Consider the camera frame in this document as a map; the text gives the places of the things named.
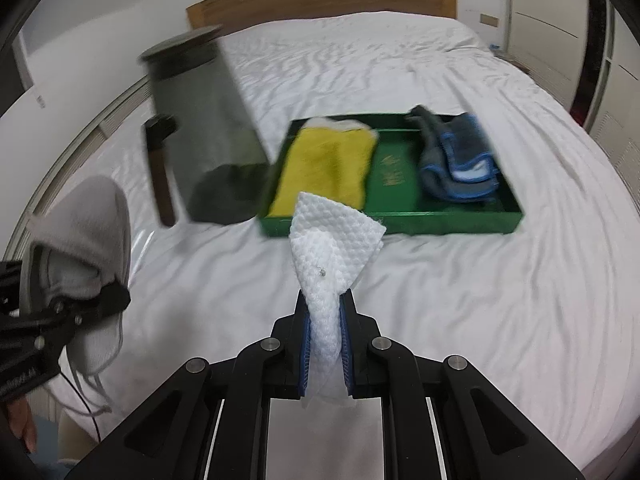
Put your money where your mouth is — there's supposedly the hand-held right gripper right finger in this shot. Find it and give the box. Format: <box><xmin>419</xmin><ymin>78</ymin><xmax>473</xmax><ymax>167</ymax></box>
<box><xmin>340</xmin><ymin>290</ymin><xmax>586</xmax><ymax>480</ymax></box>

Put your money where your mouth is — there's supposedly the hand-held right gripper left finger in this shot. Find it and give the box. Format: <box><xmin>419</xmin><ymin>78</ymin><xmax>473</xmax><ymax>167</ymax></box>
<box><xmin>65</xmin><ymin>290</ymin><xmax>313</xmax><ymax>480</ymax></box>

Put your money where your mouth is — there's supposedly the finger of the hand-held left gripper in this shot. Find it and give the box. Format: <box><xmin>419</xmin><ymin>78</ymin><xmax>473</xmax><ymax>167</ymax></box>
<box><xmin>50</xmin><ymin>280</ymin><xmax>132</xmax><ymax>331</ymax></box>

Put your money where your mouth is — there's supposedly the clear zip bag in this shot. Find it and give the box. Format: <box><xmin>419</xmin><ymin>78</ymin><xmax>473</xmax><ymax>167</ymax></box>
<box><xmin>127</xmin><ymin>220</ymin><xmax>156</xmax><ymax>281</ymax></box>

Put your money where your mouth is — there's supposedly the grey face mask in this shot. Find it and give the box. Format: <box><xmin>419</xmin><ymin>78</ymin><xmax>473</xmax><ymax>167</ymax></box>
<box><xmin>27</xmin><ymin>175</ymin><xmax>132</xmax><ymax>416</ymax></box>

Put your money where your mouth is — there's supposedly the white paper towel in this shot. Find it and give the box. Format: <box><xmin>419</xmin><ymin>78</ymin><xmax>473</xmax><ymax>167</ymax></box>
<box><xmin>289</xmin><ymin>191</ymin><xmax>387</xmax><ymax>408</ymax></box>

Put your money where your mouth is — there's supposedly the green tray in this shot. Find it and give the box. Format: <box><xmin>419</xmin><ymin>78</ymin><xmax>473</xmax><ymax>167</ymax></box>
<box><xmin>256</xmin><ymin>112</ymin><xmax>526</xmax><ymax>238</ymax></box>

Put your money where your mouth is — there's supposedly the yellow soft cloth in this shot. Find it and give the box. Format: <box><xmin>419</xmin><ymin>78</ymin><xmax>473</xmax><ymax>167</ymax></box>
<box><xmin>267</xmin><ymin>116</ymin><xmax>379</xmax><ymax>218</ymax></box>

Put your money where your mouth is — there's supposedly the grey cloth with blue trim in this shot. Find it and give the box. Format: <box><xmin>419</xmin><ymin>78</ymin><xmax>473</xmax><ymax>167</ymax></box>
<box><xmin>405</xmin><ymin>105</ymin><xmax>501</xmax><ymax>203</ymax></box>

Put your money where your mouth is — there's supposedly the person's left hand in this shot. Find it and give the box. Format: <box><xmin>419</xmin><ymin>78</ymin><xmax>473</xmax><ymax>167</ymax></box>
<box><xmin>5</xmin><ymin>395</ymin><xmax>37</xmax><ymax>453</ymax></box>

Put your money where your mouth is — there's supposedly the bed with white sheet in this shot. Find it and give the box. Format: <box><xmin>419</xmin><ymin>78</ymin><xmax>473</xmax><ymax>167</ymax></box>
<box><xmin>0</xmin><ymin>10</ymin><xmax>640</xmax><ymax>480</ymax></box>

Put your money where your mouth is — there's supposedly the dark glass pitcher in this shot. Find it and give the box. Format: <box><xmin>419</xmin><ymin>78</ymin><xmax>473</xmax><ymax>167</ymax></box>
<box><xmin>140</xmin><ymin>25</ymin><xmax>271</xmax><ymax>228</ymax></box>

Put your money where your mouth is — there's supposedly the wooden nightstand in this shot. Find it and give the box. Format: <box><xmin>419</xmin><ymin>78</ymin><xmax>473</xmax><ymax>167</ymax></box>
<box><xmin>502</xmin><ymin>52</ymin><xmax>532</xmax><ymax>77</ymax></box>

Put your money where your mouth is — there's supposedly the white wardrobe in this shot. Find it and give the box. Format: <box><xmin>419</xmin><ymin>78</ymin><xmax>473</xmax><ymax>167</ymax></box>
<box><xmin>502</xmin><ymin>0</ymin><xmax>640</xmax><ymax>161</ymax></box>

